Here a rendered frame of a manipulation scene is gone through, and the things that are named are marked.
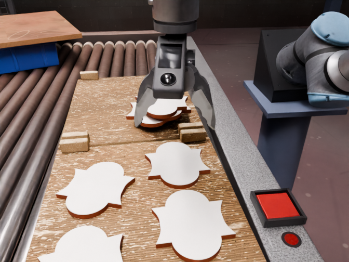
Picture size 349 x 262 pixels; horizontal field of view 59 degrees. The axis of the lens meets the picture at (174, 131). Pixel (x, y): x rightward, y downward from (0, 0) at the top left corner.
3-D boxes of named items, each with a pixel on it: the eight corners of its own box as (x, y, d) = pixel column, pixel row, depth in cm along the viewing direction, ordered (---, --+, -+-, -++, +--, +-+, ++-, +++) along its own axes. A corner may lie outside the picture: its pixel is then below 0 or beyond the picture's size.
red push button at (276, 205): (284, 197, 59) (286, 192, 58) (298, 221, 54) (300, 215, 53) (254, 199, 58) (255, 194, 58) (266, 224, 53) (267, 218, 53)
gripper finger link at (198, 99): (225, 110, 62) (199, 74, 58) (227, 125, 57) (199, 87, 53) (211, 117, 63) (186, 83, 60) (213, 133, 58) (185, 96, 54)
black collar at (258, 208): (287, 194, 60) (289, 187, 59) (305, 224, 53) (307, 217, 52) (249, 197, 59) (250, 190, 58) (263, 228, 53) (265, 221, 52)
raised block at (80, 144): (90, 146, 70) (88, 136, 68) (89, 151, 68) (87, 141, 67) (62, 149, 69) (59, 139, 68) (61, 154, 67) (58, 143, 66)
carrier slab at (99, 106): (179, 77, 110) (179, 73, 109) (207, 140, 75) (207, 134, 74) (78, 83, 105) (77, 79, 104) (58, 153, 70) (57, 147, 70)
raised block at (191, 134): (204, 136, 73) (204, 127, 72) (206, 141, 72) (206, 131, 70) (179, 139, 73) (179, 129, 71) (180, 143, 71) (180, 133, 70)
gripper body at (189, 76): (196, 78, 61) (198, 14, 54) (196, 97, 53) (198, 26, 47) (157, 77, 61) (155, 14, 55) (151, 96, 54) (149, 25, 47)
